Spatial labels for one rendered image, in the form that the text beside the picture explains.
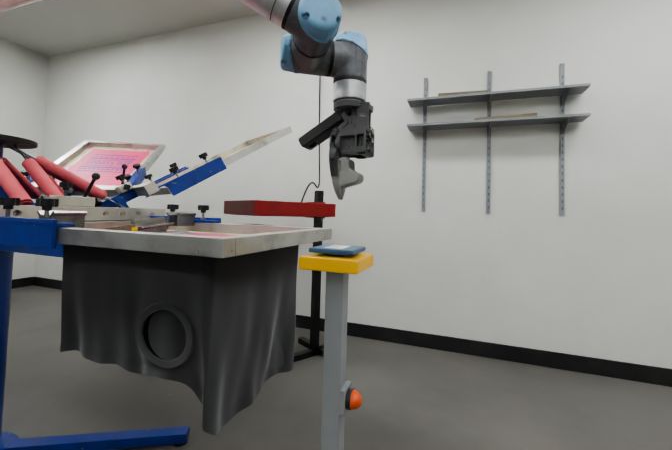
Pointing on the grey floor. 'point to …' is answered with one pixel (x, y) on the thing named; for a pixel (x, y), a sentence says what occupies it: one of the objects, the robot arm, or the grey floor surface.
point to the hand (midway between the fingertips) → (337, 193)
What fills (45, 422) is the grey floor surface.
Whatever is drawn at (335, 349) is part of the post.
